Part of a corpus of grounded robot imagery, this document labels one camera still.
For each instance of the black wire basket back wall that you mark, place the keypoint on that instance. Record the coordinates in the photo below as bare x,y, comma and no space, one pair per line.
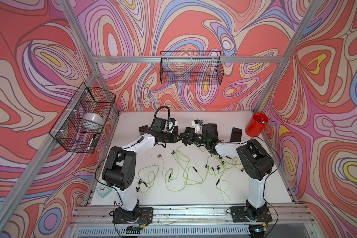
191,67

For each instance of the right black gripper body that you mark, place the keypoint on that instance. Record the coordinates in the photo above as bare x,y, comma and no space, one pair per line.
198,138

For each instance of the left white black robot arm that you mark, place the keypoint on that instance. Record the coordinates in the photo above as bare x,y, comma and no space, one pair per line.
119,169

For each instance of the black smartphone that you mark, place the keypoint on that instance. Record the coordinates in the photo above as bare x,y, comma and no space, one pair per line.
175,137
189,130
144,130
236,135

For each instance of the teal alarm clock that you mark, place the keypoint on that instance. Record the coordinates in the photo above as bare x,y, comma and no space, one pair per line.
102,191

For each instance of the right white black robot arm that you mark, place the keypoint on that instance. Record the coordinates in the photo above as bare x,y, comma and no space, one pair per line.
256,162

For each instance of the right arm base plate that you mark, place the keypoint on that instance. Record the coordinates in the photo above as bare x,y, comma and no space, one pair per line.
245,214

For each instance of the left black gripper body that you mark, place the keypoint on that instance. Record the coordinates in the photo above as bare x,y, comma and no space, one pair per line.
166,137

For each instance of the white tape roll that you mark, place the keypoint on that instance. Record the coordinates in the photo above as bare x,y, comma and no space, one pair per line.
92,121

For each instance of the black wire basket left wall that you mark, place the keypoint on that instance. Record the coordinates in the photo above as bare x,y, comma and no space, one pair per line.
68,131

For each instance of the green earphones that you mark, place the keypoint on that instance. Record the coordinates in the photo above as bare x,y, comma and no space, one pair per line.
146,178
196,169
175,170
219,167

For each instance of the red plastic cup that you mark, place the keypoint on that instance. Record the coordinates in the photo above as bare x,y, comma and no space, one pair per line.
256,124

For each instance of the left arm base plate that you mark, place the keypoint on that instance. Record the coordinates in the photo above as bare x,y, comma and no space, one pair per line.
142,216

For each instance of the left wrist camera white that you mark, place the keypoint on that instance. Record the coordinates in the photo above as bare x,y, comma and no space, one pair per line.
171,124

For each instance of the black wire basket wall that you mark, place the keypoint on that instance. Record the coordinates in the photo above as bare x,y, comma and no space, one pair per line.
68,131
191,67

